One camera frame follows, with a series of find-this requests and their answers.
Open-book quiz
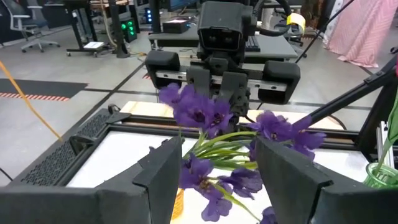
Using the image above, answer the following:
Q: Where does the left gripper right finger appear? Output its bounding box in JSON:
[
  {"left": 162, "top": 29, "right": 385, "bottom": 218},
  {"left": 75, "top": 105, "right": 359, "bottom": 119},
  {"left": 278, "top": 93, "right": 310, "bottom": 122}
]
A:
[{"left": 254, "top": 136, "right": 367, "bottom": 224}]

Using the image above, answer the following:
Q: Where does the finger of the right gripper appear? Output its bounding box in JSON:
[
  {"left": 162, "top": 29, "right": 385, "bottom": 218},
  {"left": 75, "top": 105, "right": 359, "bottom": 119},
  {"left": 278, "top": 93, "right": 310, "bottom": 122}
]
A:
[
  {"left": 221, "top": 71, "right": 251, "bottom": 126},
  {"left": 185, "top": 66, "right": 213, "bottom": 98}
]

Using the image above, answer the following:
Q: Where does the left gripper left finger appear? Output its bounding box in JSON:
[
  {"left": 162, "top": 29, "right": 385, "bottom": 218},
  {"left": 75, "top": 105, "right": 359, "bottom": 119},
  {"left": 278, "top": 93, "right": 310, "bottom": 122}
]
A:
[{"left": 96, "top": 136, "right": 183, "bottom": 224}]

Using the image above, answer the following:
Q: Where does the purple artificial flower sprig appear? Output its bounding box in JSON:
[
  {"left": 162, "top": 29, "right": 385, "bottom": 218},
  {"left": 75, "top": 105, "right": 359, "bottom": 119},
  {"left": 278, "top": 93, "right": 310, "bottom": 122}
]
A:
[{"left": 157, "top": 82, "right": 326, "bottom": 224}]

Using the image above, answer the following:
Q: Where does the amber textured glass vase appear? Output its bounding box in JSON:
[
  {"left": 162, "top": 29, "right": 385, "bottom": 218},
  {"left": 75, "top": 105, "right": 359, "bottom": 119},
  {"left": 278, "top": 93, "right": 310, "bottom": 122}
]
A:
[{"left": 170, "top": 187, "right": 185, "bottom": 221}]

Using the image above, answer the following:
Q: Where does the green glass vase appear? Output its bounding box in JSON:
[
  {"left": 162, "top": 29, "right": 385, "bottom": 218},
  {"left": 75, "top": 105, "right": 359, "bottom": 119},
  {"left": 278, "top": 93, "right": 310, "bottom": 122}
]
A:
[{"left": 363, "top": 161, "right": 398, "bottom": 190}]

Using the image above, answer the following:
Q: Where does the gray desk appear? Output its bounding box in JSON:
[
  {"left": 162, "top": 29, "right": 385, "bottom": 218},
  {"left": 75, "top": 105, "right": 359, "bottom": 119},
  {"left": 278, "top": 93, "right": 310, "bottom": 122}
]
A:
[{"left": 147, "top": 23, "right": 299, "bottom": 62}]

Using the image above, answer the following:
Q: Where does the black keyboard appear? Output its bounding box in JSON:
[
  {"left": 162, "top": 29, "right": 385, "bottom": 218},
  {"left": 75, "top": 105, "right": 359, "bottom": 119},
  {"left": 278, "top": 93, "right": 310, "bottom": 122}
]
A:
[{"left": 244, "top": 35, "right": 261, "bottom": 53}]

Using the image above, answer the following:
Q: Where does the small black box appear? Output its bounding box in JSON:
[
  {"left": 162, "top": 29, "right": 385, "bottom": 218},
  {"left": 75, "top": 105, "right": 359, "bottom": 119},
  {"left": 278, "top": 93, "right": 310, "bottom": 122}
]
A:
[{"left": 162, "top": 18, "right": 191, "bottom": 34}]

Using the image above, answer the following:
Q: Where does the yellow tape tag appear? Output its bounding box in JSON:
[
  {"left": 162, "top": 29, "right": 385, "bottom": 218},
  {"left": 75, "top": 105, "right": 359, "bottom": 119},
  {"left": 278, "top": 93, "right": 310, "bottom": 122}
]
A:
[{"left": 285, "top": 12, "right": 307, "bottom": 34}]

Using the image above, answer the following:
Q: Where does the green lit device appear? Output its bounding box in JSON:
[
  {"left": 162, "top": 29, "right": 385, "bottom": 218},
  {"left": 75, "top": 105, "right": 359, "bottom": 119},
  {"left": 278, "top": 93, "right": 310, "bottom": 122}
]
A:
[{"left": 120, "top": 17, "right": 138, "bottom": 44}]

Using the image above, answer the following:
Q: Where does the black pole stand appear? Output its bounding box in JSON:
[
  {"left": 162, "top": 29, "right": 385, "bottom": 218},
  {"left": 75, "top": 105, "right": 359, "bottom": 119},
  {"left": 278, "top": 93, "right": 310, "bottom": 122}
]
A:
[{"left": 108, "top": 0, "right": 130, "bottom": 58}]

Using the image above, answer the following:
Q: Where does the pink patterned cloth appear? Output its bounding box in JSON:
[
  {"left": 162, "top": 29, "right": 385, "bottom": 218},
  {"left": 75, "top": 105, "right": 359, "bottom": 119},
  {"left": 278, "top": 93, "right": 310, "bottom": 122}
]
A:
[{"left": 323, "top": 0, "right": 398, "bottom": 68}]

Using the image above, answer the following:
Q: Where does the black perforated computer case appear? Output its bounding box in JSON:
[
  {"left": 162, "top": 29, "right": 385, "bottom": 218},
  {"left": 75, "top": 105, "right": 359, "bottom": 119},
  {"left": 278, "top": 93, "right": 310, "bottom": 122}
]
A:
[{"left": 18, "top": 108, "right": 131, "bottom": 187}]

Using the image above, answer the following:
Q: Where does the black mat striped edge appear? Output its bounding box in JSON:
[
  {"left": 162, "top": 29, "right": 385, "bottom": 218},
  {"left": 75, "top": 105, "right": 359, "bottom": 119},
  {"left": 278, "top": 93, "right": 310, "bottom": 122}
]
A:
[{"left": 0, "top": 77, "right": 90, "bottom": 103}]

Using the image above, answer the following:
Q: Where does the office chair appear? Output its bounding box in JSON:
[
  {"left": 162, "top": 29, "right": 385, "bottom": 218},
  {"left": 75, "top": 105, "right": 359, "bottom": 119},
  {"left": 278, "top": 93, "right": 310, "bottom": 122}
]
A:
[{"left": 2, "top": 0, "right": 62, "bottom": 54}]

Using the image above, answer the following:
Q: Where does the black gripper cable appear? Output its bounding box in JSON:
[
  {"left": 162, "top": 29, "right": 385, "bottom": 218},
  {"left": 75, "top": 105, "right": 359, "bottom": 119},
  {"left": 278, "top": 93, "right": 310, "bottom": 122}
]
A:
[{"left": 253, "top": 0, "right": 295, "bottom": 37}]

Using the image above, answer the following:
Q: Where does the black table frame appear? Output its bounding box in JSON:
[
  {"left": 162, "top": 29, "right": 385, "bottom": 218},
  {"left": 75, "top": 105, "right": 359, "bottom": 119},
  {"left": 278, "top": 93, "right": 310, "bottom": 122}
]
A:
[{"left": 55, "top": 54, "right": 398, "bottom": 187}]

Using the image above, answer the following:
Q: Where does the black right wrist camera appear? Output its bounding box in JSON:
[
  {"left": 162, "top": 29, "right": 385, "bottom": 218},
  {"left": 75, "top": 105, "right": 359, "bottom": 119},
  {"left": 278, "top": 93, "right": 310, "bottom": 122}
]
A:
[{"left": 197, "top": 1, "right": 255, "bottom": 53}]

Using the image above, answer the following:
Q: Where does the long yellow cable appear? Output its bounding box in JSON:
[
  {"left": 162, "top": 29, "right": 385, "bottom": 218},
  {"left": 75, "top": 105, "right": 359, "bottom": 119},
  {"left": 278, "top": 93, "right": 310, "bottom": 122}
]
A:
[{"left": 0, "top": 60, "right": 64, "bottom": 141}]

